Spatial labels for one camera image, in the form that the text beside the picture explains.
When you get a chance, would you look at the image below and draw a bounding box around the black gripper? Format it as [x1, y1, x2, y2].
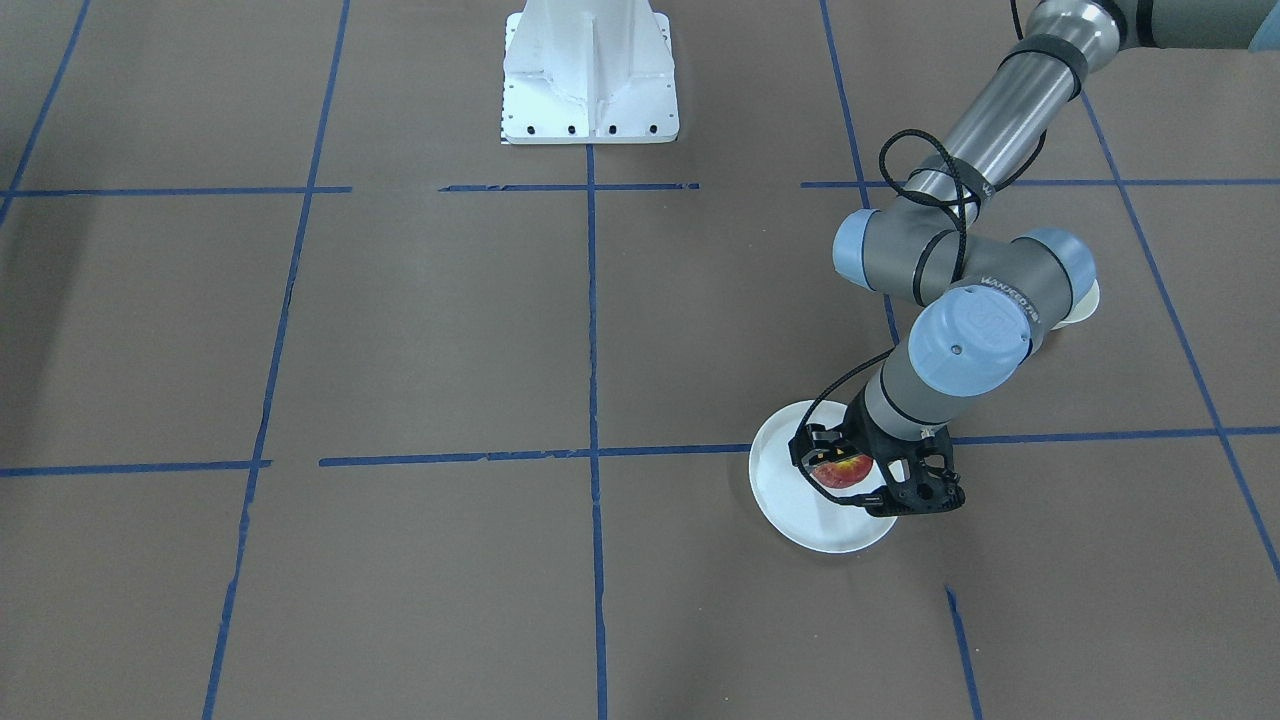
[788, 386, 906, 477]

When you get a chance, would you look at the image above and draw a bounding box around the red yellow apple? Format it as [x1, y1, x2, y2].
[809, 454, 876, 491]

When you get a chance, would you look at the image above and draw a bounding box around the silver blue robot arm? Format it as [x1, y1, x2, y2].
[788, 1, 1277, 475]

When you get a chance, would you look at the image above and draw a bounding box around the white plate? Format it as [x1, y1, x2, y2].
[749, 401, 897, 553]

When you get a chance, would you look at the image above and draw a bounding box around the white bowl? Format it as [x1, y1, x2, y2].
[1052, 281, 1101, 331]

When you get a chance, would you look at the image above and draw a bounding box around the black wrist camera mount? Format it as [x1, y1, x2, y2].
[863, 427, 966, 518]

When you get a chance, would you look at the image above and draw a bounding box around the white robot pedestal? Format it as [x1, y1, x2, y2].
[500, 1, 681, 145]

